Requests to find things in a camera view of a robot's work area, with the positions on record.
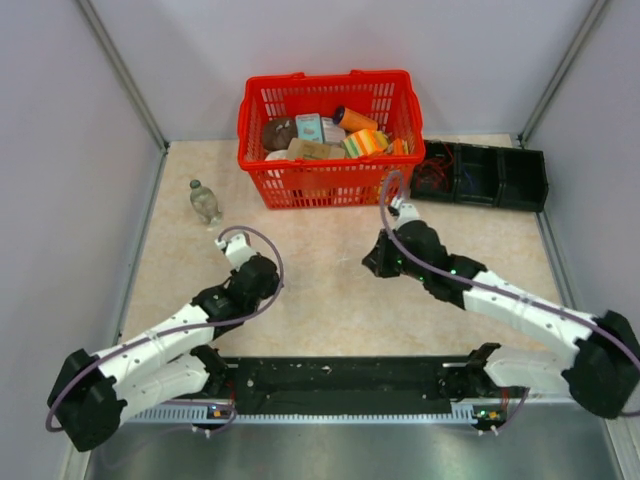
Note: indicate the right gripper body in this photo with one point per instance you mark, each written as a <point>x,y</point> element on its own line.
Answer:
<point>390,263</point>

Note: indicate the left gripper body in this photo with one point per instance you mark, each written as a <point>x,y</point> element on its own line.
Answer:
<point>252,306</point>

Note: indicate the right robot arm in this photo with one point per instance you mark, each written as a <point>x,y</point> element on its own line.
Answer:
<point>593,359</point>

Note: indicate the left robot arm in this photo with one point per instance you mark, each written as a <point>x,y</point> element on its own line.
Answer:
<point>94,394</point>

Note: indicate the clear plastic bottle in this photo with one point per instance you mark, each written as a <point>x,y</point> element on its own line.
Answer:
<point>205,203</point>

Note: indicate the striped yellow green sponge pack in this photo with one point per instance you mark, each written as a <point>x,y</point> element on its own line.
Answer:
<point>365,143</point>

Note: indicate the red plastic shopping basket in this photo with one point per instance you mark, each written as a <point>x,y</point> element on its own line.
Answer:
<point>386,96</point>

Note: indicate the brown cardboard box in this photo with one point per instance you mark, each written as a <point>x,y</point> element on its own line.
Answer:
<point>307,150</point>

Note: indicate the white grey small box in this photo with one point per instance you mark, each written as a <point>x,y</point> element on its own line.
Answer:
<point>332,134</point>

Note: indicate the orange cylindrical can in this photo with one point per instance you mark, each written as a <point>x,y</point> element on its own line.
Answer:
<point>352,121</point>

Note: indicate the black three-compartment bin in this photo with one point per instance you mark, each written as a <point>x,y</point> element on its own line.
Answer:
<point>487,176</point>

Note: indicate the brown round bag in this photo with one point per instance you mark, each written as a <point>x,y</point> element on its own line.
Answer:
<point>278,133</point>

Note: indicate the teal small box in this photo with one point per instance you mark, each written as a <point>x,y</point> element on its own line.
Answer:
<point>309,127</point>

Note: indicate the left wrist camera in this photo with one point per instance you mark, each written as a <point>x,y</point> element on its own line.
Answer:
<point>236,249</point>

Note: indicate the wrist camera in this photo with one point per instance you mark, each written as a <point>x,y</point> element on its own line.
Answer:
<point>236,249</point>
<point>402,212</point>

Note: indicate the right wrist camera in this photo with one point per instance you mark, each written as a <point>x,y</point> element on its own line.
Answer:
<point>402,212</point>

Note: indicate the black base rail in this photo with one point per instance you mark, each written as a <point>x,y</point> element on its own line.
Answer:
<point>351,385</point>

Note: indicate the grey slotted cable duct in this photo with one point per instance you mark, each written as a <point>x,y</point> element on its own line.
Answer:
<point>214,415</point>

